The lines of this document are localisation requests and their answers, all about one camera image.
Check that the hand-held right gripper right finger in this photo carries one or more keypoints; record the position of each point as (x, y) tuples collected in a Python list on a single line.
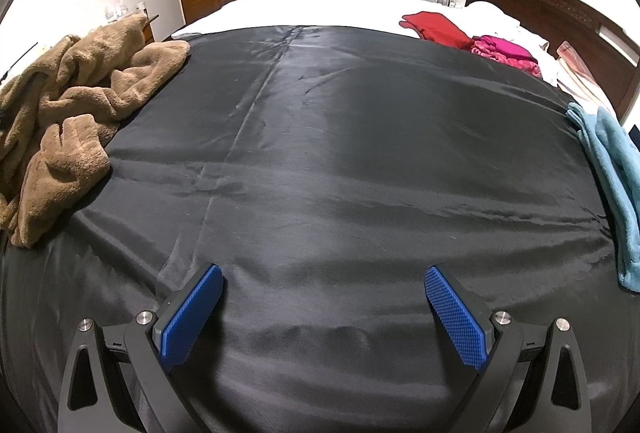
[(455, 313)]

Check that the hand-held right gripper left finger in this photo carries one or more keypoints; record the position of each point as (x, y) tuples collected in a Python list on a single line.
[(192, 313)]

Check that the brown fleece garment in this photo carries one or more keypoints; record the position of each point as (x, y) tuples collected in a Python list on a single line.
[(75, 88)]

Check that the black satin bed cover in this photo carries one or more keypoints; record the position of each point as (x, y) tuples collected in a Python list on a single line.
[(325, 163)]

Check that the teal fleece garment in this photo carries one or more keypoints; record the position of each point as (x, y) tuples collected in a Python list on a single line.
[(610, 173)]

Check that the magenta garment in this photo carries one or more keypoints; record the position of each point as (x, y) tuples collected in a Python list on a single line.
[(505, 53)]

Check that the pink striped cloth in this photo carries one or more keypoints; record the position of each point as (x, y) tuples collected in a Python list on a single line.
[(580, 73)]

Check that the red garment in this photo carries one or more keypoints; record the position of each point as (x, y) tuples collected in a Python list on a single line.
[(437, 29)]

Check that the wooden desk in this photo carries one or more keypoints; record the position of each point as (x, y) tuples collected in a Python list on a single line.
[(150, 24)]

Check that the white pillow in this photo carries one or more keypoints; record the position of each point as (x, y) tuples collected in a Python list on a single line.
[(492, 15)]

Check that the dark wooden headboard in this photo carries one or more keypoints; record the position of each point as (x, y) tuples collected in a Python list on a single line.
[(560, 8)]

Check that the white quilt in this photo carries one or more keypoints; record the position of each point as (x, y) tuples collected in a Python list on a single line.
[(310, 8)]

